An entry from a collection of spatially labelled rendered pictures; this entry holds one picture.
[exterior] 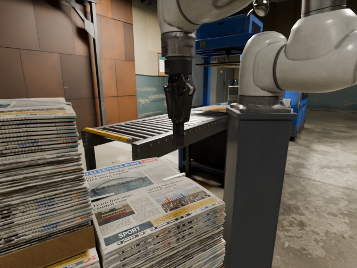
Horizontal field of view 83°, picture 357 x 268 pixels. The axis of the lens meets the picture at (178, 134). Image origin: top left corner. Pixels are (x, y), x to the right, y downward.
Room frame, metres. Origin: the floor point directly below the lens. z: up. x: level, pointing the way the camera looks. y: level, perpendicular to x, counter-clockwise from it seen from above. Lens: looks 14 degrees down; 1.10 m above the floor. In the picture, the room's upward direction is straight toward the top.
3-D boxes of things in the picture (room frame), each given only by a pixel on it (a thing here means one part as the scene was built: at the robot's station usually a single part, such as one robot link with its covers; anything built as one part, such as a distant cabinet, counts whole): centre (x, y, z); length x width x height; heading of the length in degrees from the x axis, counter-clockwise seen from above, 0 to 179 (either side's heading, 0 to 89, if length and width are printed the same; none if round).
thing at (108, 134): (1.16, 0.43, 0.81); 0.43 x 0.03 x 0.02; 53
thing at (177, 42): (0.57, 0.00, 1.19); 0.09 x 0.09 x 0.06
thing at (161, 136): (1.54, -0.17, 0.74); 1.34 x 0.05 x 0.12; 143
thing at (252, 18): (2.50, -0.58, 1.65); 0.60 x 0.45 x 0.20; 53
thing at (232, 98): (2.96, -0.92, 0.93); 0.38 x 0.30 x 0.26; 143
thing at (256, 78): (0.79, -0.32, 1.17); 0.18 x 0.16 x 0.22; 32
